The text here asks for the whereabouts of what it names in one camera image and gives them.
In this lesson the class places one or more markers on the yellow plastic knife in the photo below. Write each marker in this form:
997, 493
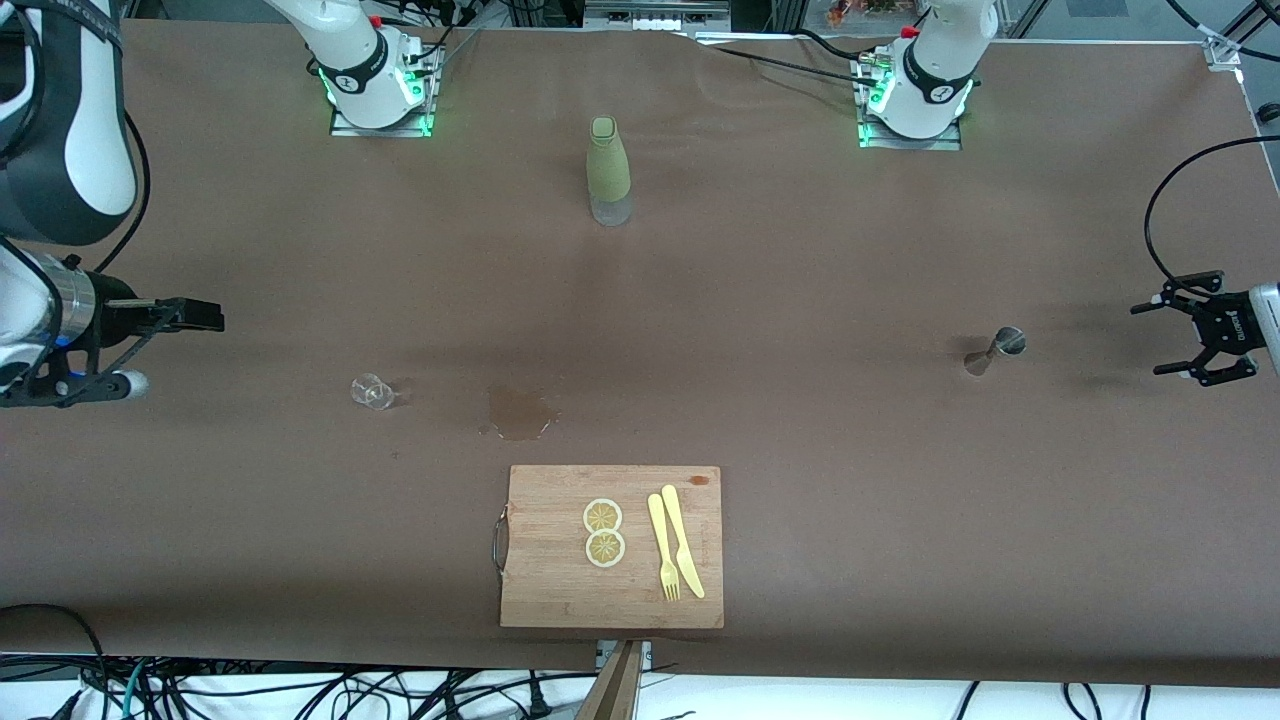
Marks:
690, 575

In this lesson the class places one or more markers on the steel jigger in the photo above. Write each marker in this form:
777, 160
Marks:
1010, 342

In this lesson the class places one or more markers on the lemon slice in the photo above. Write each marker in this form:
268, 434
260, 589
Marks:
605, 549
602, 516

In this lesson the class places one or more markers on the grey equipment box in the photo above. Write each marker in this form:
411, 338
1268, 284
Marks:
655, 12

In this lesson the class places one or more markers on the small glass measuring cup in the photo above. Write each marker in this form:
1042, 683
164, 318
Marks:
372, 392

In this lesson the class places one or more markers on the spilled liquid puddle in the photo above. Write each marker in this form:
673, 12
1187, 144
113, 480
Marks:
518, 412

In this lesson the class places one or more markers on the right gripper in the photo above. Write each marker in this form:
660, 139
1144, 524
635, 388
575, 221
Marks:
118, 319

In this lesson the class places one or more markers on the small metal bracket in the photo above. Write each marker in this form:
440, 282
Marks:
646, 655

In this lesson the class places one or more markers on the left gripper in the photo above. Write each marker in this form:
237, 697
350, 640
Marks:
1232, 327

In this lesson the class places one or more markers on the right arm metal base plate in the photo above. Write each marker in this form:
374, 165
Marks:
385, 131

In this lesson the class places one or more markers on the green sleeved glass bottle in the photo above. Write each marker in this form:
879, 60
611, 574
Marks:
608, 165

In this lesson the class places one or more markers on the yellow plastic fork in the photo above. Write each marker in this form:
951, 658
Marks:
658, 525

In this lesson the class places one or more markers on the aluminium frame profile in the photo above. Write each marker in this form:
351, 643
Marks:
1222, 52

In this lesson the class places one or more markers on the wooden bar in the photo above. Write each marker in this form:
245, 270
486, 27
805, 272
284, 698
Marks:
615, 690

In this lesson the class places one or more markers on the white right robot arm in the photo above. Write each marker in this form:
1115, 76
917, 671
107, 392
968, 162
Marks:
90, 150

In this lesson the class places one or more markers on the brown table cover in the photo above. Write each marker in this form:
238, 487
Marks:
800, 400

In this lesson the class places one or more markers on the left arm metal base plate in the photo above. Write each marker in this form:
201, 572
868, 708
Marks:
910, 144

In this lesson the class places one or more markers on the wooden cutting board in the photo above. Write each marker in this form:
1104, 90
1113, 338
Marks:
560, 580

